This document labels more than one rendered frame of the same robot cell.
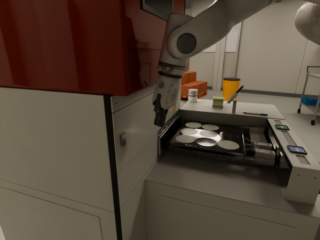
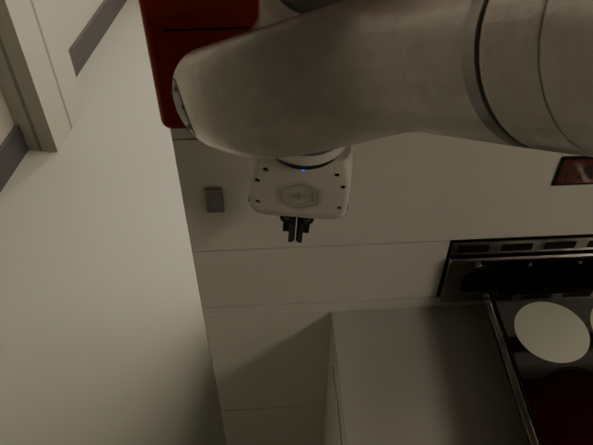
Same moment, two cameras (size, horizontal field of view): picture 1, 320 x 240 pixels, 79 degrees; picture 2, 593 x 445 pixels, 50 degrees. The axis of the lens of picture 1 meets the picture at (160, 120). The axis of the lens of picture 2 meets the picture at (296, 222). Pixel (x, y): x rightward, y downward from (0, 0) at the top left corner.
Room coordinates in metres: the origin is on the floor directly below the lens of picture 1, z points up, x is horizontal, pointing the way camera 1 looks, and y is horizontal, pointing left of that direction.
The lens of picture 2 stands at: (0.42, -0.46, 1.64)
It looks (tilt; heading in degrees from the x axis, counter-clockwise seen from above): 46 degrees down; 68
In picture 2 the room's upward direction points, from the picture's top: straight up
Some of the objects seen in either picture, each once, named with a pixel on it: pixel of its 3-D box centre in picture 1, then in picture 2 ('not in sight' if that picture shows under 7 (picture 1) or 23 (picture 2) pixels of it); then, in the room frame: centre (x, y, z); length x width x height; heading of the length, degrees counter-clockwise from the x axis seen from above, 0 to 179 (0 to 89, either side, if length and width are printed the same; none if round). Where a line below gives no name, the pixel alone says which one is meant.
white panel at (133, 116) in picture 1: (159, 119); (487, 212); (0.90, 0.00, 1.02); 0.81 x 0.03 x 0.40; 161
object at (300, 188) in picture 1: (285, 150); not in sight; (0.83, -0.59, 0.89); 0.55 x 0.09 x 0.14; 161
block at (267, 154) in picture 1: (264, 153); not in sight; (0.79, -0.47, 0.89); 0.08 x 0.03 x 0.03; 71
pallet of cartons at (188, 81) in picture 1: (188, 85); not in sight; (6.11, -0.90, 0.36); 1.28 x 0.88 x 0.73; 151
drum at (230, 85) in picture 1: (230, 91); not in sight; (5.21, -1.89, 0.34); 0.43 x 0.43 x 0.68
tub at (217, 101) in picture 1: (218, 102); not in sight; (1.34, -0.41, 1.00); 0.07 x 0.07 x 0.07; 71
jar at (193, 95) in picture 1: (193, 95); not in sight; (1.49, -0.25, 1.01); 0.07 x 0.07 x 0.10
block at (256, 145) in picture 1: (262, 146); not in sight; (0.86, -0.50, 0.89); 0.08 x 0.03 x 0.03; 71
